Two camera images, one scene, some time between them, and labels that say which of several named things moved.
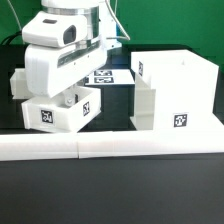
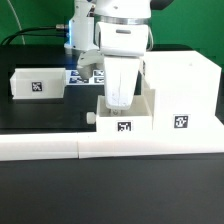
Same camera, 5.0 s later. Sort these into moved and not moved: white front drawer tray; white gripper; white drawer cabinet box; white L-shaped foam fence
Moved: white front drawer tray; white gripper
Not moved: white drawer cabinet box; white L-shaped foam fence
